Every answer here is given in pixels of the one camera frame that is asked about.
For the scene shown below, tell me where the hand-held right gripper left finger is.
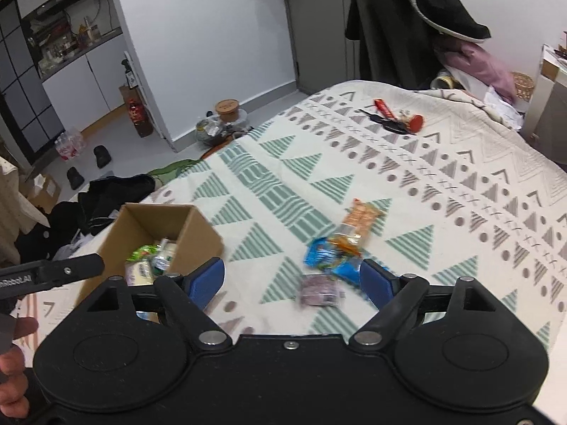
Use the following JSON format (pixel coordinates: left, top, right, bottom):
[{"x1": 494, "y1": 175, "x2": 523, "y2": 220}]
[{"x1": 84, "y1": 257, "x2": 234, "y2": 348}]

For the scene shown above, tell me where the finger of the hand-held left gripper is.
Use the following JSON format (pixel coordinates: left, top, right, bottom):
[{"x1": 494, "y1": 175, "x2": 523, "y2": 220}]
[{"x1": 36, "y1": 254, "x2": 106, "y2": 292}]

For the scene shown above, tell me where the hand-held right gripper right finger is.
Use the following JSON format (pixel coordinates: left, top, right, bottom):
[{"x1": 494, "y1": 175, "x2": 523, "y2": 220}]
[{"x1": 349, "y1": 259, "x2": 500, "y2": 347}]

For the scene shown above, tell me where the blue snack packet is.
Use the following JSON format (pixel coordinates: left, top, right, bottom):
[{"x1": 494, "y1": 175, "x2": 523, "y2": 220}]
[
  {"x1": 332, "y1": 257, "x2": 391, "y2": 286},
  {"x1": 305, "y1": 236, "x2": 350, "y2": 271}
]

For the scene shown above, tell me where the purple snack packet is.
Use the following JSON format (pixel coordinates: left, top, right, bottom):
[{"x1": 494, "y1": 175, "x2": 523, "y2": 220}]
[{"x1": 298, "y1": 273, "x2": 345, "y2": 308}]

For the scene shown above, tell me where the orange snack packet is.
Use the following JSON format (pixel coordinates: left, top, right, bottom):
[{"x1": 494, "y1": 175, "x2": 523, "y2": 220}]
[{"x1": 330, "y1": 198, "x2": 382, "y2": 257}]

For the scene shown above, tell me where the clear packet of beige biscuits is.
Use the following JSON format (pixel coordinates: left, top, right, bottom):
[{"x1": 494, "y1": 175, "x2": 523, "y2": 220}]
[{"x1": 125, "y1": 260, "x2": 156, "y2": 286}]

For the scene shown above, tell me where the green snack packet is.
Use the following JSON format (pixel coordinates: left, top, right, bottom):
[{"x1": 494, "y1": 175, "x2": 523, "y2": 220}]
[{"x1": 127, "y1": 245, "x2": 161, "y2": 263}]

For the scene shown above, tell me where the person's left hand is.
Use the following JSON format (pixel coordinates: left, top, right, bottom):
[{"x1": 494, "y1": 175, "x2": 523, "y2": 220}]
[{"x1": 0, "y1": 318, "x2": 40, "y2": 418}]

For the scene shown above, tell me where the pile of black clothes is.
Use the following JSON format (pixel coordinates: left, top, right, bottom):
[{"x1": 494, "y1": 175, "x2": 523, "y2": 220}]
[{"x1": 49, "y1": 175, "x2": 156, "y2": 257}]

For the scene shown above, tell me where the brown cardboard box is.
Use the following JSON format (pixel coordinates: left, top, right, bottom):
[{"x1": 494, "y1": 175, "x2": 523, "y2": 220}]
[{"x1": 24, "y1": 172, "x2": 62, "y2": 213}]

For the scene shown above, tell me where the green rug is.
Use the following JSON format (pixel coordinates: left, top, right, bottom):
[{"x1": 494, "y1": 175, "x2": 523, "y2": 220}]
[{"x1": 148, "y1": 158, "x2": 200, "y2": 187}]

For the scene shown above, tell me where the pack of water bottles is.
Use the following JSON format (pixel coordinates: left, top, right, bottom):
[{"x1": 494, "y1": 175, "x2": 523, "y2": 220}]
[{"x1": 55, "y1": 127, "x2": 87, "y2": 161}]

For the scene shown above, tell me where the orange rug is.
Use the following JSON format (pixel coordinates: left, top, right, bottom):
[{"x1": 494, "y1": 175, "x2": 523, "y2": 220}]
[{"x1": 201, "y1": 139, "x2": 231, "y2": 160}]

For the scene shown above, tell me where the grey trash bag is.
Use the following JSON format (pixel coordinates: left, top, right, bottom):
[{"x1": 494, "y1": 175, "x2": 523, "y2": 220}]
[{"x1": 195, "y1": 115, "x2": 231, "y2": 147}]

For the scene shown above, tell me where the cola bottle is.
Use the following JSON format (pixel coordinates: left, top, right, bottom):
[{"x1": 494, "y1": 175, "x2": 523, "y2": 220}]
[{"x1": 128, "y1": 97, "x2": 153, "y2": 138}]

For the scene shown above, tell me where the paper bucket with brown lid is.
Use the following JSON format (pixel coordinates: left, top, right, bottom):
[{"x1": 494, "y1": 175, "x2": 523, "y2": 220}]
[{"x1": 215, "y1": 100, "x2": 242, "y2": 125}]

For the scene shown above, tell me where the brown paper bag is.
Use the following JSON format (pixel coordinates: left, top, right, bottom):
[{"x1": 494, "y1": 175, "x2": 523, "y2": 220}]
[{"x1": 119, "y1": 84, "x2": 138, "y2": 113}]

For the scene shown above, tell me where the black framed glass door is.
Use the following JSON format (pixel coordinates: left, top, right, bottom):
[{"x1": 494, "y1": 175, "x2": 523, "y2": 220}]
[{"x1": 0, "y1": 2, "x2": 65, "y2": 160}]

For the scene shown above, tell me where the white cabinet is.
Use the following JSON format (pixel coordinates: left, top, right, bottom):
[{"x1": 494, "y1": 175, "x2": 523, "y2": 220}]
[{"x1": 42, "y1": 31, "x2": 131, "y2": 120}]

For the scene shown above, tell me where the black and white spray bottle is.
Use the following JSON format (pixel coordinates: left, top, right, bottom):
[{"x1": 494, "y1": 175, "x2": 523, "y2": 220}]
[{"x1": 122, "y1": 57, "x2": 138, "y2": 88}]

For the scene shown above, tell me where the white and yellow roll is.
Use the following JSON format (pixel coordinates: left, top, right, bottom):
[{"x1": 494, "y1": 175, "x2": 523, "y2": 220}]
[{"x1": 431, "y1": 71, "x2": 457, "y2": 90}]

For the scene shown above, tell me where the clutter of kitchen counter items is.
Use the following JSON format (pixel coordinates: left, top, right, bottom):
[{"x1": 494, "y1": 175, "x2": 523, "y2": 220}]
[{"x1": 22, "y1": 9, "x2": 122, "y2": 76}]

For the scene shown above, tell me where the pink clothing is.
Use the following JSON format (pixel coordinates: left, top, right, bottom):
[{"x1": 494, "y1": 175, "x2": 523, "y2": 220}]
[{"x1": 436, "y1": 38, "x2": 517, "y2": 98}]

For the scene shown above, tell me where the white desk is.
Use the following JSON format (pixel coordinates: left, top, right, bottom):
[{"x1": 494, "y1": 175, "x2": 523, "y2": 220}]
[{"x1": 518, "y1": 43, "x2": 567, "y2": 164}]

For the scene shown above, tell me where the wicker basket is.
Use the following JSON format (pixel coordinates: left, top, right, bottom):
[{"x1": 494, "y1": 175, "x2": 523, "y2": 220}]
[{"x1": 509, "y1": 72, "x2": 536, "y2": 102}]

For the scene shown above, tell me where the grey door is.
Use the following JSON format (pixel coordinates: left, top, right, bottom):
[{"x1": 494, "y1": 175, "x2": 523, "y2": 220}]
[{"x1": 281, "y1": 0, "x2": 361, "y2": 96}]

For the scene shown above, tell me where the black jacket with fleece lining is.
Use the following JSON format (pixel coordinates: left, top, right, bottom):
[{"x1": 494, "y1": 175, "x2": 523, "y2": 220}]
[{"x1": 346, "y1": 0, "x2": 492, "y2": 91}]

